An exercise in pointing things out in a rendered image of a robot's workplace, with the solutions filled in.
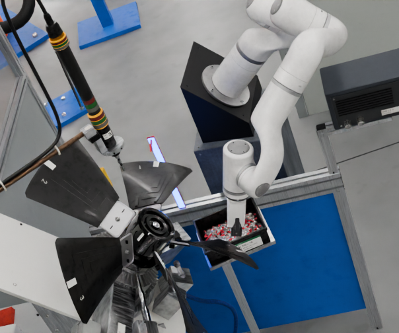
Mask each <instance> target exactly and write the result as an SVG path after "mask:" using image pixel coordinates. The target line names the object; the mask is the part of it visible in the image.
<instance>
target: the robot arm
mask: <svg viewBox="0 0 399 333"><path fill-rule="evenodd" d="M246 12H247V14H248V16H249V17H250V18H251V19H252V20H253V21H254V22H256V23H257V24H259V25H261V26H263V27H264V28H249V29H247V30H245V31H244V32H243V34H242V35H241V36H240V38H239V39H238V40H237V42H236V44H235V45H234V46H233V47H232V49H231V50H230V52H229V53H228V54H227V56H226V57H225V59H224V60H223V61H222V63H221V64H220V65H210V66H208V67H206V68H205V69H204V71H203V73H202V75H201V79H202V83H203V85H204V87H205V89H206V91H207V92H208V93H209V94H210V95H211V96H212V97H213V98H214V99H215V100H216V101H218V102H220V103H221V104H224V105H226V106H230V107H241V106H244V105H245V104H246V103H247V102H248V99H249V97H250V92H249V89H248V86H247V85H248V84H249V82H251V80H252V79H253V78H254V76H255V75H256V74H257V72H258V71H259V70H260V68H261V67H262V66H263V64H265V62H266V61H267V59H268V58H269V57H270V56H271V55H272V54H273V53H274V52H276V51H278V50H283V49H287V48H289V50H288V52H287V54H286V56H285V57H284V59H283V61H282V62H281V64H280V66H279V68H278V69H277V71H276V72H275V75H274V76H273V78H272V79H271V81H270V83H269V85H268V86H267V88H266V90H265V91H264V93H263V95H262V97H261V99H260V100H259V102H258V103H257V105H256V107H255V109H254V111H253V113H252V115H251V122H252V125H253V126H254V129H255V130H256V132H257V134H258V137H259V138H260V144H261V155H260V160H259V162H258V164H257V165H256V163H255V162H254V148H253V146H252V145H251V144H250V143H249V142H247V141H245V140H241V139H235V140H232V141H229V142H227V143H226V144H225V145H224V147H223V193H224V195H225V197H226V198H227V225H228V227H231V236H232V237H240V236H242V227H244V220H245V212H246V199H247V198H249V196H250V197H251V198H260V197H261V196H263V195H264V194H265V193H266V192H267V191H268V189H269V188H270V186H271V185H272V183H273V181H274V180H275V178H276V176H277V174H278V172H279V170H280V168H281V166H282V162H283V156H284V148H283V138H282V134H281V128H282V125H283V123H284V121H285V120H286V119H287V117H288V115H289V114H290V112H291V111H292V109H293V107H294V105H295V104H296V103H297V101H298V99H299V98H300V96H301V95H302V93H303V91H304V90H305V88H306V86H307V85H308V83H309V81H310V80H311V78H312V76H313V75H314V73H315V71H316V70H317V68H318V66H319V65H320V62H321V60H322V58H323V57H329V56H332V55H334V54H335V53H337V52H338V51H340V50H341V49H342V47H343V46H344V44H345V43H346V41H347V37H348V32H347V28H346V27H345V25H344V24H343V22H341V21H340V20H339V19H337V18H336V17H334V16H332V15H331V14H329V13H327V12H325V11H323V10H322V9H320V8H318V7H316V6H315V5H313V4H311V3H309V2H308V1H306V0H247V3H246Z"/></svg>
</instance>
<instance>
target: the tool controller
mask: <svg viewBox="0 0 399 333"><path fill-rule="evenodd" d="M320 76H321V80H322V86H323V89H324V95H325V98H326V102H327V105H328V109H329V112H330V116H331V119H332V123H333V125H334V129H335V130H339V129H343V128H346V129H349V128H351V127H352V126H356V125H358V126H362V125H364V124H365V123H367V122H372V121H375V120H380V119H384V118H389V117H392V116H397V115H399V48H397V49H394V50H390V51H387V52H382V53H379V54H374V55H370V56H367V57H362V58H359V59H354V60H351V61H347V62H343V63H339V64H335V65H331V66H328V67H323V68H320Z"/></svg>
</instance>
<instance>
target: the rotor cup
mask: <svg viewBox="0 0 399 333"><path fill-rule="evenodd" d="M155 221H156V222H157V223H159V225H160V227H159V228H156V227H155V226H154V225H153V222H155ZM130 231H131V233H132V235H133V256H134V259H133V262H132V263H131V264H130V265H128V267H129V268H131V269H133V270H136V271H139V272H146V271H149V270H151V269H153V268H154V267H155V265H156V263H155V258H154V255H153V251H155V252H157V254H158V255H159V254H160V253H161V252H162V251H163V249H164V248H165V247H166V246H167V245H168V243H169V242H170V241H171V240H172V239H173V237H174V234H175V230H174V225H173V224H172V221H171V220H170V219H169V218H168V217H167V216H166V215H165V214H164V213H163V212H161V211H159V210H157V209H155V208H152V207H146V208H143V209H142V210H141V211H139V213H138V214H137V215H136V216H135V218H134V219H133V220H132V221H131V222H130V224H129V225H128V226H127V227H126V228H125V229H124V231H123V232H122V234H121V235H120V236H119V237H118V238H121V237H122V236H124V235H126V234H127V233H129V232H130ZM142 233H143V234H144V235H143V237H142V238H141V239H140V240H139V241H138V240H137V239H138V238H139V236H140V235H141V234H142ZM164 243H166V245H165V246H164V247H163V248H162V249H161V250H160V248H161V247H162V246H163V245H164Z"/></svg>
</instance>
